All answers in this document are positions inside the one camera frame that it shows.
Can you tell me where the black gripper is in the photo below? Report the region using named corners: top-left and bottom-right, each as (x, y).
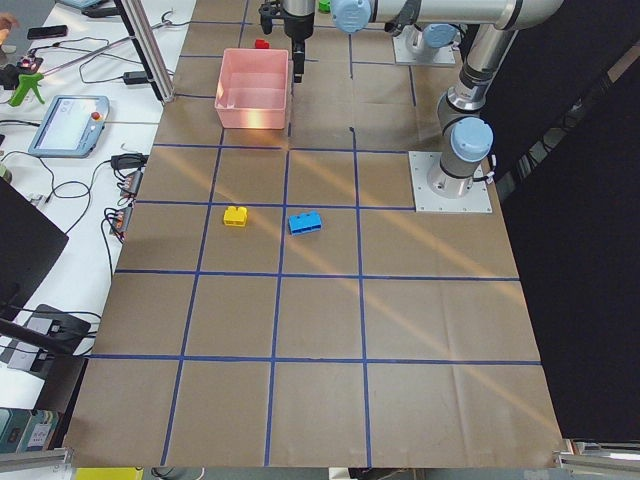
top-left (258, 0), bottom-right (315, 83)

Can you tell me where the green toy block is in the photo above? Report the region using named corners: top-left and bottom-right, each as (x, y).
top-left (318, 0), bottom-right (331, 13)

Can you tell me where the blue toy block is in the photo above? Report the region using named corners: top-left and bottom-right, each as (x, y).
top-left (288, 211), bottom-right (323, 236)

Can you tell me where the yellow toy block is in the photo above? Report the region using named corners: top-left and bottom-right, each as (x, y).
top-left (223, 206), bottom-right (249, 228)

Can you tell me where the pink plastic box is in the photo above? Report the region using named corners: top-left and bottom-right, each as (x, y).
top-left (214, 48), bottom-right (289, 130)

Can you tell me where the black power adapter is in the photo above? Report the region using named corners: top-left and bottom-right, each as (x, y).
top-left (122, 71), bottom-right (148, 85)

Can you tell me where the grey usb hub upper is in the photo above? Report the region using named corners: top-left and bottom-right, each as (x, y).
top-left (119, 170), bottom-right (143, 197)

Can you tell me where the grey usb hub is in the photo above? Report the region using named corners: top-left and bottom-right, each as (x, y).
top-left (119, 170), bottom-right (143, 197)
top-left (110, 206), bottom-right (133, 237)

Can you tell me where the teach pendant tablet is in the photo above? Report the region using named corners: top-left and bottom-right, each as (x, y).
top-left (28, 95), bottom-right (110, 158)

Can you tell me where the grey usb hub lower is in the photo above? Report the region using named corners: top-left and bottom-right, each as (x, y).
top-left (110, 206), bottom-right (133, 237)

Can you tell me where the black phone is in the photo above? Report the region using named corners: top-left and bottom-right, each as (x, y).
top-left (27, 25), bottom-right (68, 40)

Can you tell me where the green clamp tool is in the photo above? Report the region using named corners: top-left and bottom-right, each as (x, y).
top-left (8, 73), bottom-right (45, 107)

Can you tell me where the black monitor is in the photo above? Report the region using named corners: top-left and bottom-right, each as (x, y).
top-left (0, 180), bottom-right (69, 321)

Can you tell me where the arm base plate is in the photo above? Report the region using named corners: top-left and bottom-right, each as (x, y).
top-left (392, 27), bottom-right (456, 68)
top-left (408, 151), bottom-right (493, 214)

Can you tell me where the aluminium frame post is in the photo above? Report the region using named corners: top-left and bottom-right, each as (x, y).
top-left (114, 0), bottom-right (174, 105)

